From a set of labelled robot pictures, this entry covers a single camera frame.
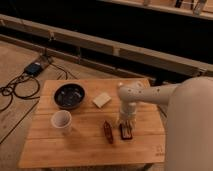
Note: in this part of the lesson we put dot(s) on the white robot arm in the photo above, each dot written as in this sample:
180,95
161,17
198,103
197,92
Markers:
189,129

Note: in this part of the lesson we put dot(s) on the black round bowl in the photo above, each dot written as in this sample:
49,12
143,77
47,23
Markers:
69,96

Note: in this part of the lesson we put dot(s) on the white ceramic cup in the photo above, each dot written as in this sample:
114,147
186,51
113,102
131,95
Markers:
62,120

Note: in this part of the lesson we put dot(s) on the black power adapter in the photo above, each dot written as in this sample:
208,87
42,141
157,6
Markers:
33,69

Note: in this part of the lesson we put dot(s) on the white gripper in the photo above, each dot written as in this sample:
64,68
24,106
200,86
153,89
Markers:
127,112

